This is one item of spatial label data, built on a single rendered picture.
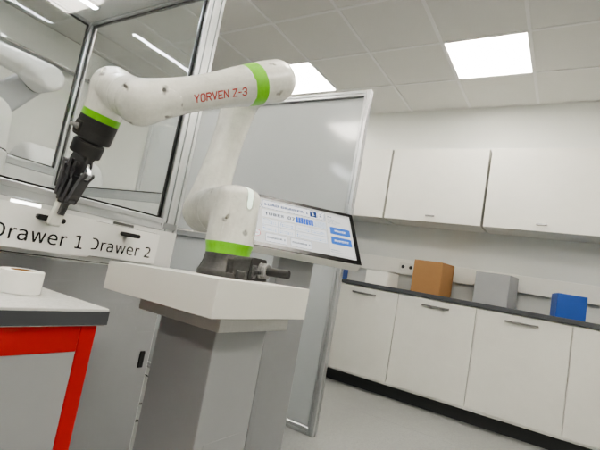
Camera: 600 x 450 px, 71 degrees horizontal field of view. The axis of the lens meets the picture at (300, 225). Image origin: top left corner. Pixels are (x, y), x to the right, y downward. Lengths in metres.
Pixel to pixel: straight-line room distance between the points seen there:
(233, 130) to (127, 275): 0.54
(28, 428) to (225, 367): 0.44
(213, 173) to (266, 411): 1.08
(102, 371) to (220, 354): 0.66
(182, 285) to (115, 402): 0.85
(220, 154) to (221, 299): 0.55
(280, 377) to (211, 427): 0.83
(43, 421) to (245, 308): 0.41
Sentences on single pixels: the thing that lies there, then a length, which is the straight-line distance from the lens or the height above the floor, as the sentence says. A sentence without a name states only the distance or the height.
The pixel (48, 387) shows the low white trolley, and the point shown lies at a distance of 0.84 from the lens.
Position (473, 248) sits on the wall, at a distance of 4.32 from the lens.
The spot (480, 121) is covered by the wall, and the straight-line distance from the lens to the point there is 4.66.
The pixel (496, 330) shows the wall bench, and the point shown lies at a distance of 3.54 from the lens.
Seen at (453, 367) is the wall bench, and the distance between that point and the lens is 3.61.
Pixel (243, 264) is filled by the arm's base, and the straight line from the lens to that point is 1.09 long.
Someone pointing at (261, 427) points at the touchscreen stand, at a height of 0.22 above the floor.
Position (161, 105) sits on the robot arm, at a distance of 1.06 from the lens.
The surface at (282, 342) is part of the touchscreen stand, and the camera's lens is 1.89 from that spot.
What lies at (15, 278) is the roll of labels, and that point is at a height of 0.79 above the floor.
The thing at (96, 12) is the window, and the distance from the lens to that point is 1.60.
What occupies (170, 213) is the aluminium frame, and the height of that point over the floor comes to 1.01.
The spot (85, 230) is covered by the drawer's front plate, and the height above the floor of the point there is 0.89.
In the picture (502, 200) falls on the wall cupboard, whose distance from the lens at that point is 4.00.
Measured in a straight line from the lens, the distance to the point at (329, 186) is 2.64.
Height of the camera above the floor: 0.88
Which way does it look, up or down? 6 degrees up
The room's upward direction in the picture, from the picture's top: 10 degrees clockwise
